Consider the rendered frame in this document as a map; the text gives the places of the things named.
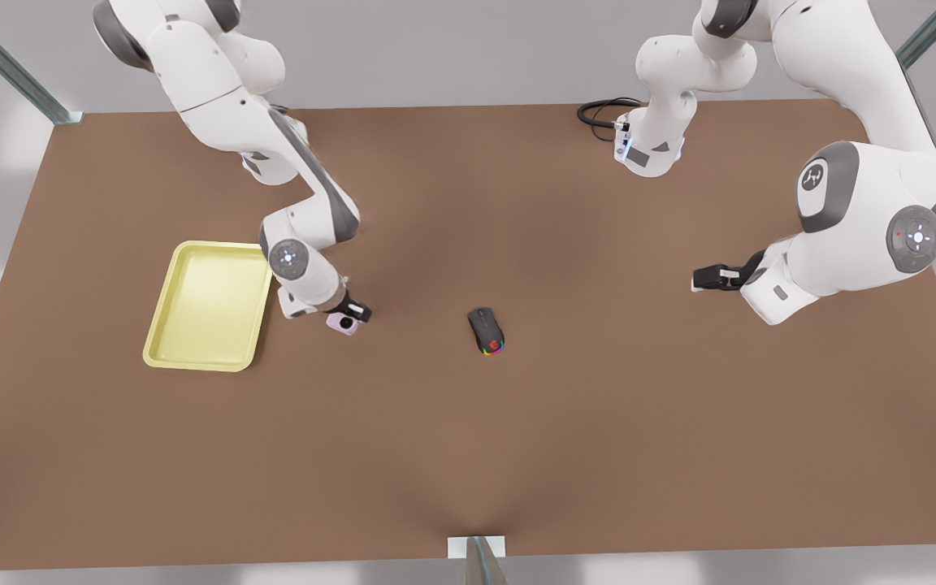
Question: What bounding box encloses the black computer mouse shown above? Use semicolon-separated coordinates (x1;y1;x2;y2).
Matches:
467;306;507;357

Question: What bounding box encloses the pale yellow tray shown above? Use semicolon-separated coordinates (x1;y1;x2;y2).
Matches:
142;240;275;374

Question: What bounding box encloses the black cable loop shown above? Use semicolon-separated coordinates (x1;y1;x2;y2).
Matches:
577;97;644;144

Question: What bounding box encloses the silver frame post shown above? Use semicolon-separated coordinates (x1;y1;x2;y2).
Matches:
447;535;509;585
0;0;84;125
894;0;936;71

